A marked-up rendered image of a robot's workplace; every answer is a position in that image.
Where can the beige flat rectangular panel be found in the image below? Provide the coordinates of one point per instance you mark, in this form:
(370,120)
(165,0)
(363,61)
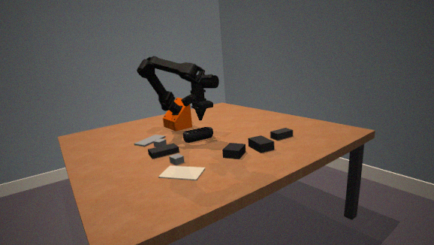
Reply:
(182,173)

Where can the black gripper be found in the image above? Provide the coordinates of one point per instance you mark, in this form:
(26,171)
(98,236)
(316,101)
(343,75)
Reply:
(202,104)

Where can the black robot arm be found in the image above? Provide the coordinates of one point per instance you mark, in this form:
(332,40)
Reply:
(185,70)

